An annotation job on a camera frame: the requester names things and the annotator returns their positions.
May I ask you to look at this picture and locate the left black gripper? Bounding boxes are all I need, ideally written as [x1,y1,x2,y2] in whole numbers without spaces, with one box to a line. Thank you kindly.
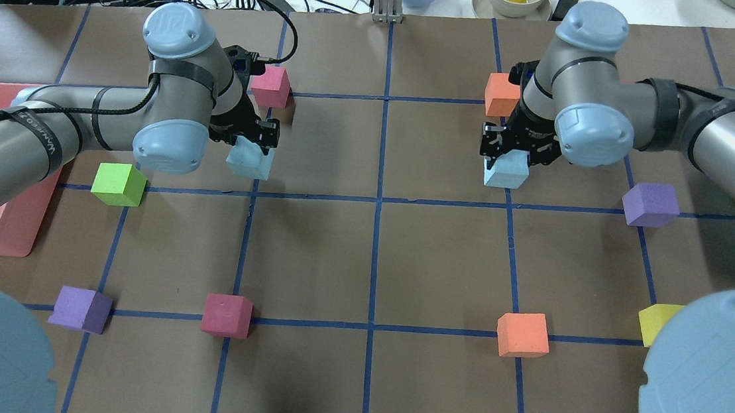
[208,45,280,152]

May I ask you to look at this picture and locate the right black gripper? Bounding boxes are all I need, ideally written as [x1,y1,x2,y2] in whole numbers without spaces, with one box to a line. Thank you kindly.
[479,61,561,166]

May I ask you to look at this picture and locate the light blue foam block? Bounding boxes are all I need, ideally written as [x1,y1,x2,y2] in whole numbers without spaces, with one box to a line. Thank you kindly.
[226,137,276,180]

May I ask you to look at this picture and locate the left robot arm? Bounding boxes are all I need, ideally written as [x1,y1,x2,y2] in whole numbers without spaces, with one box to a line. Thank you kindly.
[0,1,296,413]

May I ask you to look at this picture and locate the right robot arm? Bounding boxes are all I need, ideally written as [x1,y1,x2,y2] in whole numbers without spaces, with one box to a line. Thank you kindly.
[479,1,735,413]

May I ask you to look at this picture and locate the orange foam block far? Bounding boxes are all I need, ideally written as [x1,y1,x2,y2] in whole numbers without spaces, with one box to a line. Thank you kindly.
[484,72,522,118]

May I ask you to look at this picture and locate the orange foam block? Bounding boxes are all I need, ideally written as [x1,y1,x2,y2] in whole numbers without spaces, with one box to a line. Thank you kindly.
[496,312,550,359]
[484,72,522,118]

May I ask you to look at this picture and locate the pink foam block far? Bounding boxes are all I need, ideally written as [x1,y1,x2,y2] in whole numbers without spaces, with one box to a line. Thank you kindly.
[250,65,292,109]

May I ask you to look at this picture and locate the pink foam block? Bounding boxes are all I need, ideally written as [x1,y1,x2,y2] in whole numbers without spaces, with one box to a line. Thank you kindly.
[199,293,254,340]
[250,65,292,109]

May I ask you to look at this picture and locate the green foam block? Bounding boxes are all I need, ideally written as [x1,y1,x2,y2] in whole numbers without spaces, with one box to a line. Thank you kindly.
[90,162,148,207]

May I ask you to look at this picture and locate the purple foam block right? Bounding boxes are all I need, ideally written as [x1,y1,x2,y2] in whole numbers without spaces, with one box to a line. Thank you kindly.
[622,182,681,228]

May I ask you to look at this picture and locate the purple foam block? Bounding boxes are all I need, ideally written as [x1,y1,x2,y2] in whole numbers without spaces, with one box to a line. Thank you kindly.
[622,182,681,228]
[48,285,113,335]

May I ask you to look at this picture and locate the pink foam block near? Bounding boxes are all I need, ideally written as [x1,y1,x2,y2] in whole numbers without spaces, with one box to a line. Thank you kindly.
[199,293,254,340]

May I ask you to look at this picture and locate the orange foam block near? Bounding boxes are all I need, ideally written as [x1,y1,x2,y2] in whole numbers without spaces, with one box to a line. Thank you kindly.
[496,312,550,359]

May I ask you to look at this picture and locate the yellow foam block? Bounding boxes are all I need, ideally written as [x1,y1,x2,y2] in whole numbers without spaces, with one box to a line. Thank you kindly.
[638,304,686,348]

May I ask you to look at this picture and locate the purple foam block left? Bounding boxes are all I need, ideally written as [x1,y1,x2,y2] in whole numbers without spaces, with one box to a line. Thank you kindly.
[48,285,113,335]

